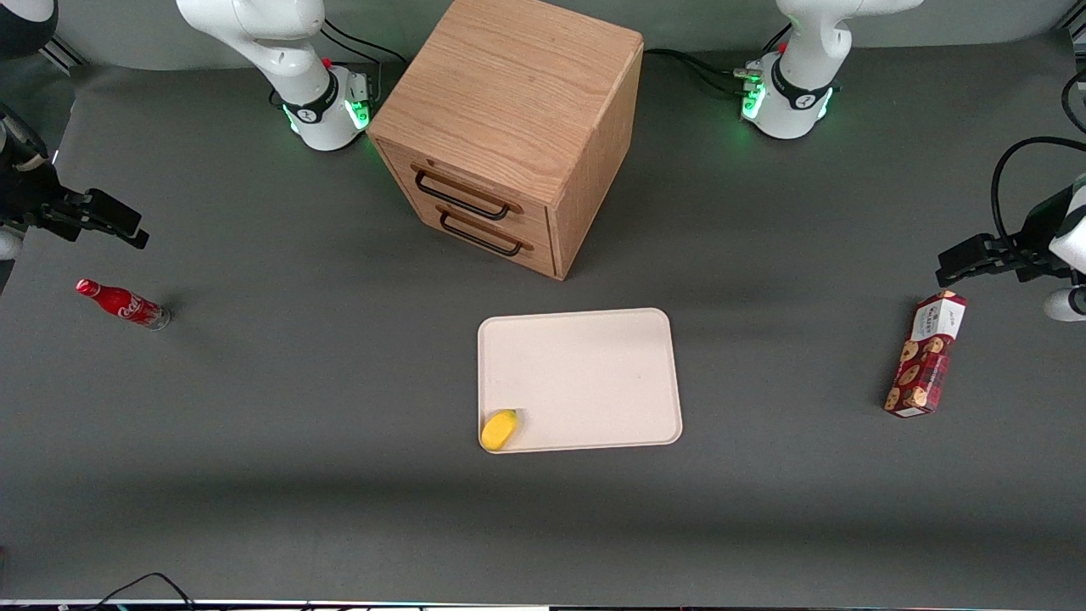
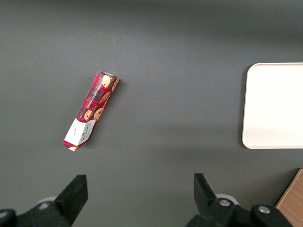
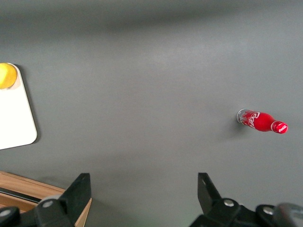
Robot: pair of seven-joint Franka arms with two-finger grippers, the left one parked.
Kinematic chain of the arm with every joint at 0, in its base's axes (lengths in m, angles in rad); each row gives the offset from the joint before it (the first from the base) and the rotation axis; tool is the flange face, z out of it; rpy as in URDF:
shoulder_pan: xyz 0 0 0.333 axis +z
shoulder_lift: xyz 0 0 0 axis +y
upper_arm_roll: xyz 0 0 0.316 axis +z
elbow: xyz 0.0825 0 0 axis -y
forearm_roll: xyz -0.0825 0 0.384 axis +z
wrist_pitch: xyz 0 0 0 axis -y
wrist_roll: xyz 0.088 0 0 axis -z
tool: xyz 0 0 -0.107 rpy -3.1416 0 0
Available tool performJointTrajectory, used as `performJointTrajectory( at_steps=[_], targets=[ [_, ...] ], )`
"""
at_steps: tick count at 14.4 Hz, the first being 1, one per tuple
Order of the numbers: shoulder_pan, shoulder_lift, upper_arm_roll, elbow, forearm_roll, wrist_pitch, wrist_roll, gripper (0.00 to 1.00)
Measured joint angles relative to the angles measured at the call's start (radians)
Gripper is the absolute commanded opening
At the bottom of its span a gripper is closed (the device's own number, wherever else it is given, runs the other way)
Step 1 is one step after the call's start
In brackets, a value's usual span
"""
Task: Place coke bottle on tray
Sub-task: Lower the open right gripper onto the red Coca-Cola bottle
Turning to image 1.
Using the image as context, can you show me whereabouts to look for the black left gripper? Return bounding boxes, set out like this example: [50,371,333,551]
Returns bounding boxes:
[936,185,1077,289]

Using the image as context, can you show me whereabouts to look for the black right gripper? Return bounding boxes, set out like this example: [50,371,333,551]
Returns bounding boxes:
[0,160,150,249]

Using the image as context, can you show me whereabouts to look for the red coke bottle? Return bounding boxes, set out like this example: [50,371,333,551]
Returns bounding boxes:
[76,278,171,331]

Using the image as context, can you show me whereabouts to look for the beige rectangular tray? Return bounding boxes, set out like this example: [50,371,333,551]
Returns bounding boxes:
[478,308,684,455]

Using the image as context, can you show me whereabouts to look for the red cookie box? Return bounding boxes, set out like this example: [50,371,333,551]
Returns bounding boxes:
[883,290,969,419]

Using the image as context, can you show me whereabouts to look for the dark grey table mat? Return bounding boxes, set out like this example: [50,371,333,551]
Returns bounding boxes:
[0,34,1086,607]

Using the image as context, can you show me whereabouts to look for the wooden drawer front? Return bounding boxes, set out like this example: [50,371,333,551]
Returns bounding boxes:
[406,197,557,279]
[376,140,552,249]

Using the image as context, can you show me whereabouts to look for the wooden drawer cabinet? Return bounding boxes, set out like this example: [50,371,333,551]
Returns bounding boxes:
[367,0,645,282]

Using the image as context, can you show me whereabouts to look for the yellow toy lemon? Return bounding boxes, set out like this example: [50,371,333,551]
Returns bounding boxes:
[480,409,519,451]

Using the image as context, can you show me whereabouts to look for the black looped gripper cable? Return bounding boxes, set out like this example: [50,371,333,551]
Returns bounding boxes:
[990,136,1086,249]

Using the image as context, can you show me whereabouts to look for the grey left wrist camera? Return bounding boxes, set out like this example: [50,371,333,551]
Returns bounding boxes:
[1044,287,1086,323]

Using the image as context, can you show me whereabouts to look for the black curved cable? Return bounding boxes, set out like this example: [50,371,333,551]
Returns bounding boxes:
[1061,71,1086,135]

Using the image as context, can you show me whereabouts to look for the black right arm base cable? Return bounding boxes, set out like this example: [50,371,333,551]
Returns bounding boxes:
[321,17,410,67]

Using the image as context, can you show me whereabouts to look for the black arm base cable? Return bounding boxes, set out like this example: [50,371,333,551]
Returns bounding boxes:
[642,25,792,96]
[321,17,410,67]

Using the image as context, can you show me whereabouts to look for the black left arm base cable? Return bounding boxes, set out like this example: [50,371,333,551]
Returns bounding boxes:
[642,25,792,96]

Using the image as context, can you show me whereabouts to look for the black drawer handle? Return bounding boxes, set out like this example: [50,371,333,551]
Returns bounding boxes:
[439,211,523,258]
[413,169,512,221]

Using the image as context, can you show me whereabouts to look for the thin black table edge cable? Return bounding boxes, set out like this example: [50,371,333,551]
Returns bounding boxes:
[81,572,198,611]

